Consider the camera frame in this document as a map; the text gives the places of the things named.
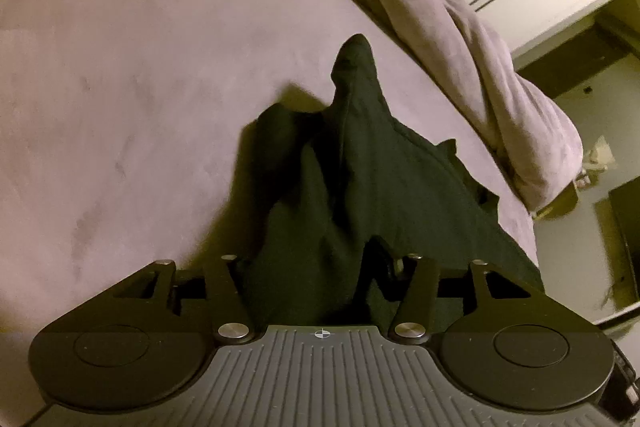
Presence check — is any black large garment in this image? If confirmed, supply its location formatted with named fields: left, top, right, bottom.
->
left=236, top=35, right=541, bottom=329

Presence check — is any purple crumpled duvet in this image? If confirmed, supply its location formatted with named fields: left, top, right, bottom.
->
left=359, top=0, right=582, bottom=211

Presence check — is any purple bed sheet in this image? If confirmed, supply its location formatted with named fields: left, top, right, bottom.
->
left=1, top=0, right=536, bottom=426

